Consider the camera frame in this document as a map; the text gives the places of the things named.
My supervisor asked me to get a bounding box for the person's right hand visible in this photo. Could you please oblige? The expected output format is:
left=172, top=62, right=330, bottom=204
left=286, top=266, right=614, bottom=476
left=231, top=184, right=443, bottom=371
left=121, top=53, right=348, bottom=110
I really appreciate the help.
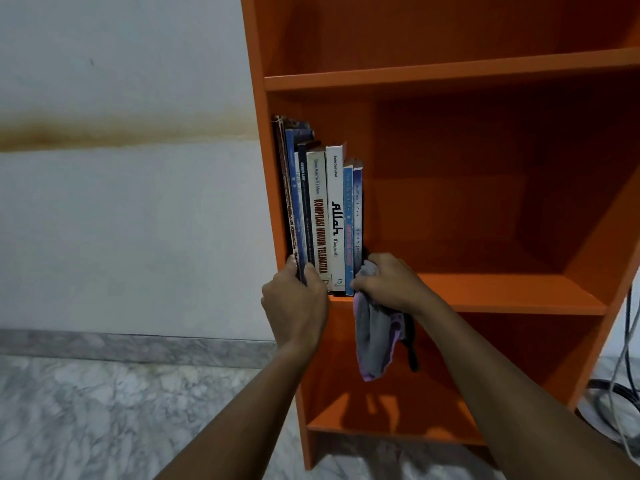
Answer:
left=349, top=252, right=441, bottom=318

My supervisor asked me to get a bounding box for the person's left hand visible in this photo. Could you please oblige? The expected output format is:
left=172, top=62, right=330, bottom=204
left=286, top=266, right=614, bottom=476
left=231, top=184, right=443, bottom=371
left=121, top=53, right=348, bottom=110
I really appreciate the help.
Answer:
left=260, top=254, right=330, bottom=358

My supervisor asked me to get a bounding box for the purple cleaning cloth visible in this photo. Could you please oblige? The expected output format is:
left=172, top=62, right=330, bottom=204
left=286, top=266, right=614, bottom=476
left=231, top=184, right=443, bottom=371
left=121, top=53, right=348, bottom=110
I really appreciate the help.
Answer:
left=353, top=259, right=420, bottom=383

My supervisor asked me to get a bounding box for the small green cover book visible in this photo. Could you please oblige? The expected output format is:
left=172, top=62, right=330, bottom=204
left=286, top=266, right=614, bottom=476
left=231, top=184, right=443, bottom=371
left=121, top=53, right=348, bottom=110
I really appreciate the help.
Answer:
left=342, top=157, right=356, bottom=297

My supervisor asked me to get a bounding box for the dark blue boat cover book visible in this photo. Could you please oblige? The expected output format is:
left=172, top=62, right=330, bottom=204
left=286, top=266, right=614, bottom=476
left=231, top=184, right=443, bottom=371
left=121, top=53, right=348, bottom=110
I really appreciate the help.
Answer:
left=353, top=159, right=365, bottom=277

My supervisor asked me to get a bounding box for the white cover book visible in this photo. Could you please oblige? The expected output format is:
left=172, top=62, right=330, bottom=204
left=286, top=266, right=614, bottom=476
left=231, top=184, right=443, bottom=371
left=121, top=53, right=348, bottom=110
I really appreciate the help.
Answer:
left=325, top=142, right=347, bottom=293

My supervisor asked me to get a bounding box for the cream red-titled cover book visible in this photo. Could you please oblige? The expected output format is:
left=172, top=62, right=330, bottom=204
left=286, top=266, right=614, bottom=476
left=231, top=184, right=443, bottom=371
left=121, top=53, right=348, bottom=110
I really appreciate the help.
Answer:
left=305, top=147, right=333, bottom=291

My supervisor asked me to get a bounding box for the dark worn comic magazine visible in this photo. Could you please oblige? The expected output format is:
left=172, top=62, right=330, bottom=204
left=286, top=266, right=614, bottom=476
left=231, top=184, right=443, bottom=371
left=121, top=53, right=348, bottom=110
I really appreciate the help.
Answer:
left=271, top=115, right=312, bottom=265

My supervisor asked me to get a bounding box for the orange wooden bookshelf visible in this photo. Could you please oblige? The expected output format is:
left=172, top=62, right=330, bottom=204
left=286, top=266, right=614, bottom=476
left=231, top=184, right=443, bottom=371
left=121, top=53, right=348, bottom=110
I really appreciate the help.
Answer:
left=239, top=0, right=640, bottom=471

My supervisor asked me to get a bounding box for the person's right forearm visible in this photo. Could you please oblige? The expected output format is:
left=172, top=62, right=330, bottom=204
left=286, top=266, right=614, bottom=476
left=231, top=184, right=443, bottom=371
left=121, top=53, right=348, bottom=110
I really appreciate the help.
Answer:
left=415, top=299, right=640, bottom=480

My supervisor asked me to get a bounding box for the person's left forearm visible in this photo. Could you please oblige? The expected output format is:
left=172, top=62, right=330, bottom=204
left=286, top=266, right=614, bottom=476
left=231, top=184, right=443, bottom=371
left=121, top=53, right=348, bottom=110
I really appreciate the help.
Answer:
left=155, top=344, right=313, bottom=480

